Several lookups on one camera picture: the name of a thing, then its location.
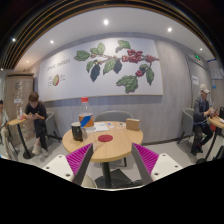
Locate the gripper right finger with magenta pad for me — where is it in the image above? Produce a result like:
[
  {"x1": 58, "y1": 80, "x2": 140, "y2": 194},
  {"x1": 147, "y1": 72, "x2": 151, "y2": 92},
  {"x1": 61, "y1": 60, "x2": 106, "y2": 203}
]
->
[{"x1": 132, "y1": 143, "x2": 182, "y2": 185}]

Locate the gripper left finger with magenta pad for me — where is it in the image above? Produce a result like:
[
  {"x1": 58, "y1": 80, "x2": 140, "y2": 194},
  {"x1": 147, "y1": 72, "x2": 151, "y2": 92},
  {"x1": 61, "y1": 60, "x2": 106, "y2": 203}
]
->
[{"x1": 43, "y1": 143, "x2": 93, "y2": 185}]

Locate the clear plastic water bottle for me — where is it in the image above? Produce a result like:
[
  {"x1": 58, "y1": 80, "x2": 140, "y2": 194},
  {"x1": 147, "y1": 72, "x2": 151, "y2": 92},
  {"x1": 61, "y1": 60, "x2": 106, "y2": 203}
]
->
[{"x1": 79, "y1": 97, "x2": 94, "y2": 129}]

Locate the clear drinking glass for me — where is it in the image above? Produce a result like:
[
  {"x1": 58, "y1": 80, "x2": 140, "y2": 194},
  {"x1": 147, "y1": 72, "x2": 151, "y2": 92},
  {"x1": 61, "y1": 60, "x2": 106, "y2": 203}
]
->
[{"x1": 86, "y1": 127, "x2": 96, "y2": 150}]

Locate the black mug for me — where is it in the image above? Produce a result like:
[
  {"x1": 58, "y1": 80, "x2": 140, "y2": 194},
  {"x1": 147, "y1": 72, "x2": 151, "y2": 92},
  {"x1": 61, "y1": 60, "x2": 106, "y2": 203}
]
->
[{"x1": 71, "y1": 122, "x2": 83, "y2": 141}]

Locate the round wooden table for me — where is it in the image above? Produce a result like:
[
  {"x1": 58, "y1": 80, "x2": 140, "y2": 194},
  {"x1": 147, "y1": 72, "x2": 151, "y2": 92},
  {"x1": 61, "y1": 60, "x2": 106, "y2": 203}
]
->
[
  {"x1": 62, "y1": 121, "x2": 143, "y2": 188},
  {"x1": 197, "y1": 116, "x2": 224, "y2": 164}
]

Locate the red round coaster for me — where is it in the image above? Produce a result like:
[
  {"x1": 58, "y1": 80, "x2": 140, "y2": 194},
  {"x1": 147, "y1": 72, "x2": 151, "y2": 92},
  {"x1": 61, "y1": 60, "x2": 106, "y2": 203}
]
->
[{"x1": 98, "y1": 135, "x2": 113, "y2": 142}]

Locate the small round table left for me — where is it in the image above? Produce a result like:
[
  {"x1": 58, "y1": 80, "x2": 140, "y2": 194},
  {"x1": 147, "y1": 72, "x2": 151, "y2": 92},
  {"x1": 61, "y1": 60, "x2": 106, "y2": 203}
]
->
[{"x1": 9, "y1": 119, "x2": 33, "y2": 159}]

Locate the brown tissue box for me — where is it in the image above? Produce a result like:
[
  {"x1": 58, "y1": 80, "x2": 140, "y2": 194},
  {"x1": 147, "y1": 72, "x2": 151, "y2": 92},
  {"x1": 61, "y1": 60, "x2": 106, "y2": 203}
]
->
[{"x1": 126, "y1": 118, "x2": 140, "y2": 131}]

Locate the white paper menu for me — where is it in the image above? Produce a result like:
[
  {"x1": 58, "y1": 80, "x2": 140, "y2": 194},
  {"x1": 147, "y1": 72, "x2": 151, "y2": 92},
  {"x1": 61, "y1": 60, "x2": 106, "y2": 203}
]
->
[{"x1": 94, "y1": 122, "x2": 109, "y2": 132}]

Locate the grey chair left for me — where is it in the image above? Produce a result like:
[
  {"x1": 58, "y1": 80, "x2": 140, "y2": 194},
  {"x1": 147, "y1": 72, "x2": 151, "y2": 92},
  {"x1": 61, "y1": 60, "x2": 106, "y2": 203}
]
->
[{"x1": 45, "y1": 111, "x2": 62, "y2": 141}]

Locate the grey chair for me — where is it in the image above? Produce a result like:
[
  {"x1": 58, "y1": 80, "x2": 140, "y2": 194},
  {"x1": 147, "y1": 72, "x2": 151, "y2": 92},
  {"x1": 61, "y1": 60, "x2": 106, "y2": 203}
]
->
[
  {"x1": 45, "y1": 111, "x2": 62, "y2": 141},
  {"x1": 178, "y1": 108, "x2": 194, "y2": 141}
]

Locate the man with white cap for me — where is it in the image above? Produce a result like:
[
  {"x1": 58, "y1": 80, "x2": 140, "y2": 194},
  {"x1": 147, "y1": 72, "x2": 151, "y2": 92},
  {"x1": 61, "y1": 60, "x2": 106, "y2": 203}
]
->
[{"x1": 191, "y1": 84, "x2": 213, "y2": 155}]

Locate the grey chair right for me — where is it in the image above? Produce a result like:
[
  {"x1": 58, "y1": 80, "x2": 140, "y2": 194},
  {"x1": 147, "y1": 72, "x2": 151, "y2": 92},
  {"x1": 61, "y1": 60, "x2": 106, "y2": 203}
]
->
[{"x1": 178, "y1": 108, "x2": 194, "y2": 141}]

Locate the grey armchair behind table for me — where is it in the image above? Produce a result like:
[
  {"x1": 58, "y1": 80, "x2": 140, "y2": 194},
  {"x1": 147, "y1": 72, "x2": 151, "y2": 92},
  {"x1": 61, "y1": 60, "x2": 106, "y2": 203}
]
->
[{"x1": 95, "y1": 110, "x2": 134, "y2": 122}]

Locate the person in black clothes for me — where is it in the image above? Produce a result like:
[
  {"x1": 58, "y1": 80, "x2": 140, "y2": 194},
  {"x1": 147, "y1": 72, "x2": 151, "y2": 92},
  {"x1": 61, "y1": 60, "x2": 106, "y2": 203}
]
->
[{"x1": 23, "y1": 92, "x2": 48, "y2": 156}]

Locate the round wooden table right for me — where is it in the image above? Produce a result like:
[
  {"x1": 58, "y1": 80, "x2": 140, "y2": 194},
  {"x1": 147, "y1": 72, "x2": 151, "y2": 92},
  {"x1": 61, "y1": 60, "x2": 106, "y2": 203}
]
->
[{"x1": 197, "y1": 116, "x2": 224, "y2": 164}]

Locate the person at left edge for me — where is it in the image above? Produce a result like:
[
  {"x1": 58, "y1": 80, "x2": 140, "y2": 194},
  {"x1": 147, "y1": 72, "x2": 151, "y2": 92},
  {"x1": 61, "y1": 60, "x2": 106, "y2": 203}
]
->
[{"x1": 0, "y1": 100, "x2": 14, "y2": 160}]

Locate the coffee plant wall poster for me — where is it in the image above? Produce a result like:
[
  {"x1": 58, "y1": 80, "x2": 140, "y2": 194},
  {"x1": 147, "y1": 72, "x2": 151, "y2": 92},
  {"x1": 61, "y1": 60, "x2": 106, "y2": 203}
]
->
[{"x1": 38, "y1": 38, "x2": 163, "y2": 102}]

